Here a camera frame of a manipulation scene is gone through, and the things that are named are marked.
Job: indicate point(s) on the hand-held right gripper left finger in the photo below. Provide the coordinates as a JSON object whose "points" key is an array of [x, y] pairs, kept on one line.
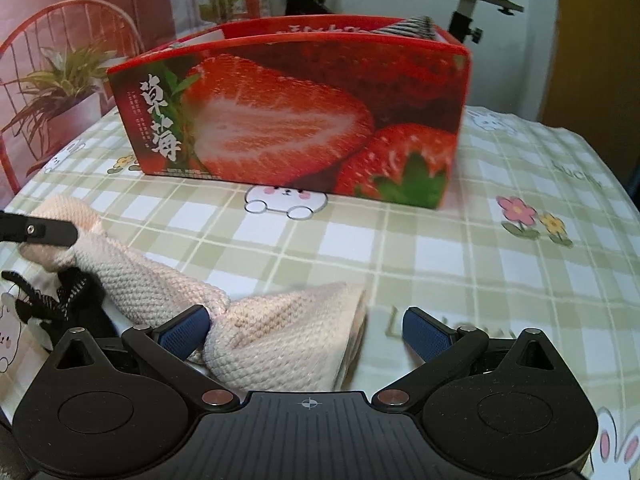
{"points": [[185, 330]]}

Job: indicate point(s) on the red strawberry cardboard box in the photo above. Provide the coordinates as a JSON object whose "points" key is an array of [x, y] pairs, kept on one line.
{"points": [[300, 110]]}

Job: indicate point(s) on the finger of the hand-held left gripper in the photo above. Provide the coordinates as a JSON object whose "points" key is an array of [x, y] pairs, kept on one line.
{"points": [[45, 232]]}

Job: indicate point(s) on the grey striped cloth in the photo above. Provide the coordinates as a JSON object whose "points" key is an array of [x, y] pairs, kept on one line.
{"points": [[415, 27]]}

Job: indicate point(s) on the beige knitted cloth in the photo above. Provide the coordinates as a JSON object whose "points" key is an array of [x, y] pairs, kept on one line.
{"points": [[280, 330]]}

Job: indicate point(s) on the black dotted glove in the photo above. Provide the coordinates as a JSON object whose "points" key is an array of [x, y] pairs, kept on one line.
{"points": [[80, 305]]}

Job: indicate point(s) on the wooden door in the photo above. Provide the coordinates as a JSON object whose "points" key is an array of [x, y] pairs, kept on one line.
{"points": [[600, 60]]}

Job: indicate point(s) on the checkered tablecloth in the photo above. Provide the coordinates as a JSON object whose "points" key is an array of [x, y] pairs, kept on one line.
{"points": [[400, 260]]}

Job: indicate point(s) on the pink printed backdrop cloth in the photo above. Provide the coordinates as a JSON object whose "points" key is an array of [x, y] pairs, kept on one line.
{"points": [[50, 35]]}

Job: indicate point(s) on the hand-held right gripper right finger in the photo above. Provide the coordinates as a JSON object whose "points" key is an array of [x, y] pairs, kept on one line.
{"points": [[425, 330]]}

